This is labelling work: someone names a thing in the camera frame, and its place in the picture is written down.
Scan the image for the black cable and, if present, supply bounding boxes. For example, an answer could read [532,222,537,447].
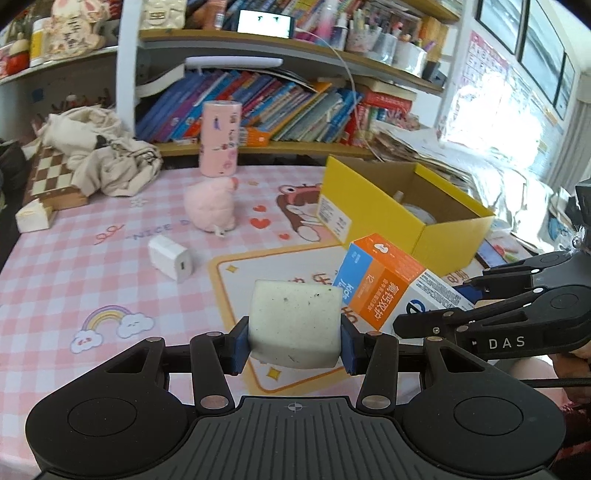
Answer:
[522,377,591,390]

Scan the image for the thick book white pages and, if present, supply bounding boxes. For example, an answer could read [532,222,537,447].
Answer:
[136,64,186,99]

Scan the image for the orange white long carton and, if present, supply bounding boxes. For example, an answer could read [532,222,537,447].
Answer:
[238,128,273,148]

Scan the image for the small white paper box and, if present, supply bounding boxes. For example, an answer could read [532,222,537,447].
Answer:
[15,200,55,233]

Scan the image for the white cup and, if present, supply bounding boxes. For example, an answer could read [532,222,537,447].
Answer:
[392,42,428,77]

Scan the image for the wooden bookshelf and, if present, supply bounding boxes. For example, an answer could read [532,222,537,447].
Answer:
[0,0,462,160]

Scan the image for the yellow lidded jar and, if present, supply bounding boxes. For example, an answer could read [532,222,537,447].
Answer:
[28,17,54,68]

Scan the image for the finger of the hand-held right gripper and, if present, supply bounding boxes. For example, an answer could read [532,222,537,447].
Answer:
[451,252,579,304]
[392,286,546,339]

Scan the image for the patterned pen holder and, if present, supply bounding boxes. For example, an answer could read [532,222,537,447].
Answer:
[345,9,385,54]

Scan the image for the clear tape roll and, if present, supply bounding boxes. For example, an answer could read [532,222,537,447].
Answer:
[399,202,438,225]

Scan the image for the cream canvas bag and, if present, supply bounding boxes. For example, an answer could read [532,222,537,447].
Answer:
[39,106,163,198]

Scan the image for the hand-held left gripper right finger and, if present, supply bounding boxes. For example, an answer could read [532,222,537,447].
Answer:
[340,311,490,412]

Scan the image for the wall poster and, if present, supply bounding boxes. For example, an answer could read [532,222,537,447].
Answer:
[455,30,509,100]

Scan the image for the yellow cardboard box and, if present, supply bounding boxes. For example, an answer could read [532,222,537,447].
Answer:
[318,154,498,278]

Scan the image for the white foam block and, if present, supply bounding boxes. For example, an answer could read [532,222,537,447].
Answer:
[248,278,344,369]

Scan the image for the shiny plastic sheet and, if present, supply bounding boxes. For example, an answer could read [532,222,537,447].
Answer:
[462,165,556,251]

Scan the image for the white charger adapter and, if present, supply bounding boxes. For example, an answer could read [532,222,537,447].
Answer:
[148,234,194,284]

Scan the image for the pile of papers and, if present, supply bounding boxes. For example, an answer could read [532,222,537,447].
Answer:
[369,128,468,186]

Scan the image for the red white round doll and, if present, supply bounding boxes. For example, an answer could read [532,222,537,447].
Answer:
[0,39,31,77]

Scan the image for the pink rabbit ornament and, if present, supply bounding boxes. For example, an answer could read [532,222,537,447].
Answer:
[48,0,112,59]

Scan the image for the pink printed cylinder container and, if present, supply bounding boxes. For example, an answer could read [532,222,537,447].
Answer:
[199,100,243,177]

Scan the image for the row of colourful books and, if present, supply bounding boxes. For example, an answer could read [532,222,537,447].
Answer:
[136,69,419,144]

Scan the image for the white desk lamp bar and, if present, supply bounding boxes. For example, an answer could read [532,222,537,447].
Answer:
[185,56,284,70]

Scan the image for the red clothing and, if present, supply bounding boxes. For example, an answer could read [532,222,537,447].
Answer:
[558,396,591,463]

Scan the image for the person's right hand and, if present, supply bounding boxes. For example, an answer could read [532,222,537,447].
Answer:
[552,342,591,400]

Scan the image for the white cable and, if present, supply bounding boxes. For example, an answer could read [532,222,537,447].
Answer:
[293,28,376,155]

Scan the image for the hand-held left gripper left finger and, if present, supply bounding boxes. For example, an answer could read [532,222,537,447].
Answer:
[106,316,252,414]

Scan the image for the orange blue white carton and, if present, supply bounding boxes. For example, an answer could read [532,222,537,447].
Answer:
[339,234,476,339]

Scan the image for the black bag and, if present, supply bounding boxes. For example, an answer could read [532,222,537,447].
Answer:
[0,138,30,219]

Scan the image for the pink plush toy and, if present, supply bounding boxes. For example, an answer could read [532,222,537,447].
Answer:
[184,176,241,237]

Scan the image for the wooden chessboard box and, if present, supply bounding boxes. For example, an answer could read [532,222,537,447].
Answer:
[23,143,91,211]

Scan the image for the cream quilted purse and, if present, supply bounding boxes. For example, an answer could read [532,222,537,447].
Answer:
[141,0,188,31]

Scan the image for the smartphone with lit screen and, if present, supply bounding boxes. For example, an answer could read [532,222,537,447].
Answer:
[237,9,297,39]

